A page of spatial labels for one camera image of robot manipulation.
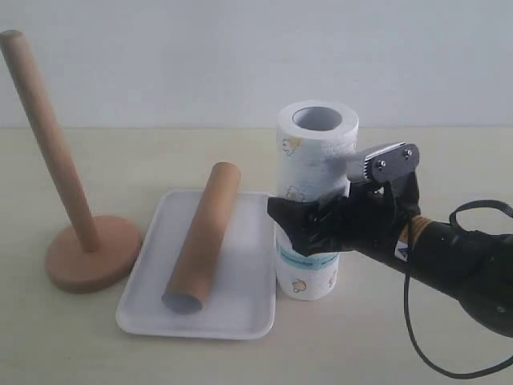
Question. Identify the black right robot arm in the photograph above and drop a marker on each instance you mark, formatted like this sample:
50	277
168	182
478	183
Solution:
470	266

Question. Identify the printed paper towel roll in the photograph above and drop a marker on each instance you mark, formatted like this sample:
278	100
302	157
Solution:
313	140

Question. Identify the white rectangular tray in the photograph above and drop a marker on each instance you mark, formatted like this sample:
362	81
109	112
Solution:
229	293

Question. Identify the brown cardboard tube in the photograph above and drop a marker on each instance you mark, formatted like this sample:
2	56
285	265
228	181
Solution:
204	236

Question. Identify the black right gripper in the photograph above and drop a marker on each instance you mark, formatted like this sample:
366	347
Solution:
370	215

